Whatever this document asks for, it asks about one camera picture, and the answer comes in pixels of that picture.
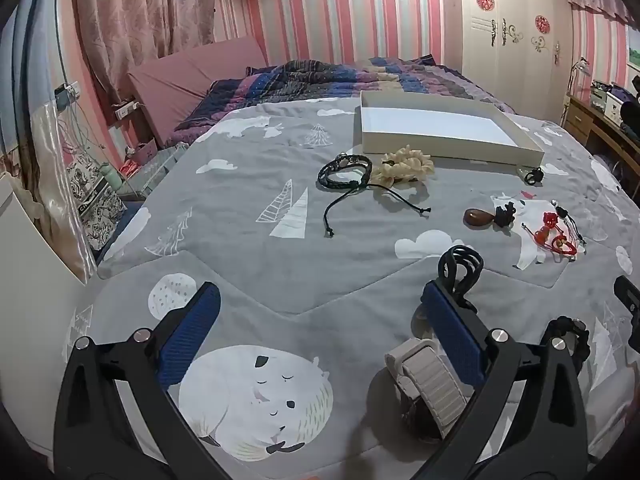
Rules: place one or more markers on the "pink small bag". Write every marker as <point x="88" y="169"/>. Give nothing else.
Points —
<point x="145" y="151"/>

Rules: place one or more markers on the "wall socket with charger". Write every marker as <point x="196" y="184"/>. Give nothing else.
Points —
<point x="67" y="94"/>

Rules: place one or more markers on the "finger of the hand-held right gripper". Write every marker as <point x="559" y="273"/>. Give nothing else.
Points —
<point x="629" y="310"/>

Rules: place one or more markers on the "grey storage box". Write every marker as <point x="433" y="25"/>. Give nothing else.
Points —
<point x="157" y="167"/>

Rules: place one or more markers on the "blue floor mat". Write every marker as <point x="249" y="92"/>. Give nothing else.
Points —
<point x="122" y="210"/>

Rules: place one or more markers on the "black white printed bag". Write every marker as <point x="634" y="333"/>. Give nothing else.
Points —
<point x="95" y="205"/>

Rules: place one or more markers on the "white shallow tray box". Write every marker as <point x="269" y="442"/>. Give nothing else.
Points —
<point x="435" y="125"/>

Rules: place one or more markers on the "grey printed blanket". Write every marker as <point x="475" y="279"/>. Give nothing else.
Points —
<point x="250" y="240"/>

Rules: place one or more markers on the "wooden desk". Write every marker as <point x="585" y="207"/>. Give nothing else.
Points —
<point x="582" y="117"/>

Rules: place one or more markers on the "white board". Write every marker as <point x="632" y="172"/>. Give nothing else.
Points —
<point x="30" y="240"/>

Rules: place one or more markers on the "green bottle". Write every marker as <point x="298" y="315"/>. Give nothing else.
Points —
<point x="111" y="177"/>

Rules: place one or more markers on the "landscape wall poster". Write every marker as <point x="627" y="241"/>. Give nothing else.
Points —
<point x="634" y="50"/>

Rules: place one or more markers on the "white power strip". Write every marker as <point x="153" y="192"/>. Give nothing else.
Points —
<point x="126" y="110"/>

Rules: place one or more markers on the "purple dotted bed sheet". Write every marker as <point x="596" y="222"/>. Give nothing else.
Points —
<point x="200" y="127"/>

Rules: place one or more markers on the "pink patterned curtain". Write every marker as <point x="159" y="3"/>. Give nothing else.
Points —
<point x="140" y="15"/>

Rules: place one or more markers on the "cream fabric scrunchie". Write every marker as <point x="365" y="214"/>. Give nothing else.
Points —
<point x="400" y="167"/>

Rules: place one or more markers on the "dark cloth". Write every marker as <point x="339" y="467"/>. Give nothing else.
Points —
<point x="631" y="110"/>

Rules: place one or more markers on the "desk lamp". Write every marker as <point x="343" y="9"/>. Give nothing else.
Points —
<point x="579" y="72"/>

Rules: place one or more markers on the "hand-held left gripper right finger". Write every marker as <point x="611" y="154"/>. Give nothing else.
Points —
<point x="452" y="332"/>

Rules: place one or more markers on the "white wardrobe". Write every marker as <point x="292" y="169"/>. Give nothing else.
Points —
<point x="510" y="50"/>

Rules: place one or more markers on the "striped purple blue quilt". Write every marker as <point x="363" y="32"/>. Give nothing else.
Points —
<point x="310" y="82"/>

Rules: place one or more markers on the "pink headboard cushion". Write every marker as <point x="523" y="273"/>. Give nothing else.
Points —
<point x="185" y="80"/>

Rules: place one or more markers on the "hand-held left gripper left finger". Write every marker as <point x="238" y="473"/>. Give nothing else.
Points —
<point x="192" y="330"/>

